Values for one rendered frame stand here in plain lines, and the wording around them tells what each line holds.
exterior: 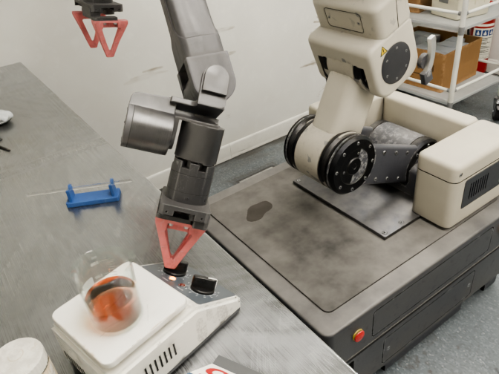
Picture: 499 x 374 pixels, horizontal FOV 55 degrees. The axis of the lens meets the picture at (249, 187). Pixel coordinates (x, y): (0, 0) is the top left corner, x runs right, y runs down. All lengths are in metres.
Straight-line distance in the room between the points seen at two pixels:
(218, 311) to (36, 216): 0.47
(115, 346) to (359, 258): 0.88
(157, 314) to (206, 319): 0.07
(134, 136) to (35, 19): 1.41
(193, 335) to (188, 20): 0.40
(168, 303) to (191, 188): 0.15
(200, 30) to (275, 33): 1.84
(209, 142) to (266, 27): 1.86
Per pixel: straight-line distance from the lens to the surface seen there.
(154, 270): 0.67
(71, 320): 0.61
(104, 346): 0.57
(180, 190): 0.62
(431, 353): 1.61
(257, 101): 2.51
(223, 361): 0.63
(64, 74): 2.04
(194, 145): 0.61
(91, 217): 0.92
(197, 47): 0.64
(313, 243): 1.36
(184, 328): 0.60
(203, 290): 0.64
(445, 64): 2.61
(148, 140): 0.60
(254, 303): 0.69
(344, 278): 1.26
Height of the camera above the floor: 1.25
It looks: 33 degrees down
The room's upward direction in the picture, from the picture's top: 6 degrees counter-clockwise
